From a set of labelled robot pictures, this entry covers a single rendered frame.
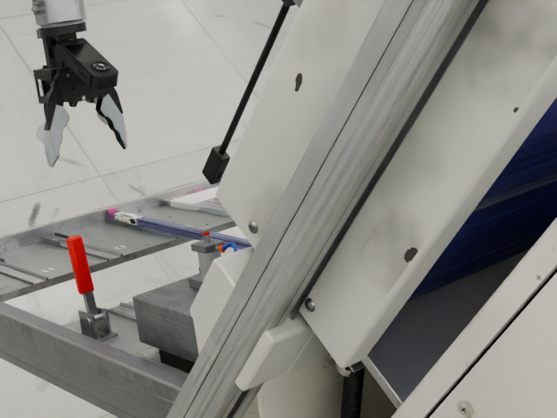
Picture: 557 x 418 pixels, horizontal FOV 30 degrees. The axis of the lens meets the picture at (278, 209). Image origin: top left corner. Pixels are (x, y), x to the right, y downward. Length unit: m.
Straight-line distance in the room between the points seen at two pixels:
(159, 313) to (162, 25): 2.24
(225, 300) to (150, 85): 2.24
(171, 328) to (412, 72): 0.49
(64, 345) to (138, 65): 1.97
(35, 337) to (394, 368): 0.53
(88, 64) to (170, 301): 0.63
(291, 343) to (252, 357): 0.03
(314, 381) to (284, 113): 0.30
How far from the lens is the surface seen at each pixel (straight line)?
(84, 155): 2.70
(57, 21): 1.58
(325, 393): 0.90
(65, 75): 1.58
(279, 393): 0.86
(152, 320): 0.99
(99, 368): 1.03
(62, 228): 1.56
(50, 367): 1.13
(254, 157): 0.70
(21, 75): 2.86
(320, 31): 0.63
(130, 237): 1.49
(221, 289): 0.73
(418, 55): 0.54
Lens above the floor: 1.92
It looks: 44 degrees down
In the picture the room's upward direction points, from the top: 28 degrees clockwise
